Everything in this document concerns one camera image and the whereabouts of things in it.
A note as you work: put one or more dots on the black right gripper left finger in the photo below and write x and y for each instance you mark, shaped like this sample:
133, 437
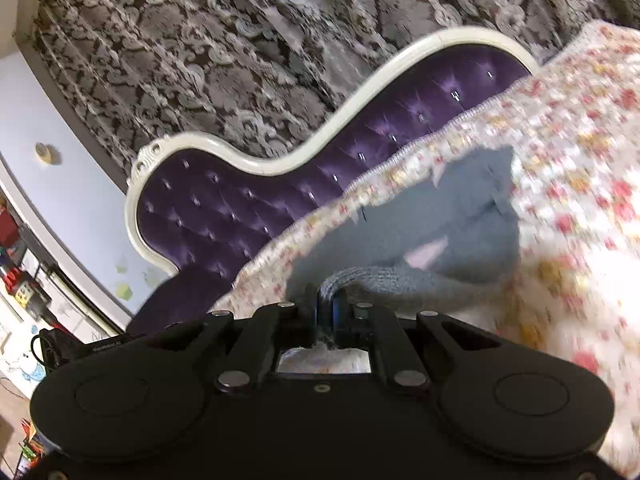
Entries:
237, 353

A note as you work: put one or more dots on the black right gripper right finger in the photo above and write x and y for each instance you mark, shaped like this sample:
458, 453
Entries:
403, 353

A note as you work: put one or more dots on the grey knit sweater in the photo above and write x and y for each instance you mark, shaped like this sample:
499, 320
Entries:
449, 242

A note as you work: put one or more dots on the purple tufted white-framed headboard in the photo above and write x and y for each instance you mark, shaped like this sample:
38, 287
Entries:
199, 209

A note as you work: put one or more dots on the cluttered shelf items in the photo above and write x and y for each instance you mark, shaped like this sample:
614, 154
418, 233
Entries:
17, 282

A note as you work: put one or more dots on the floral bed sheet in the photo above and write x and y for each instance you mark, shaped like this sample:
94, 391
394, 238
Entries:
574, 130

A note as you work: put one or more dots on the grey damask curtain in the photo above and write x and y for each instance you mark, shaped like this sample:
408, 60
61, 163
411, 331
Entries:
260, 74

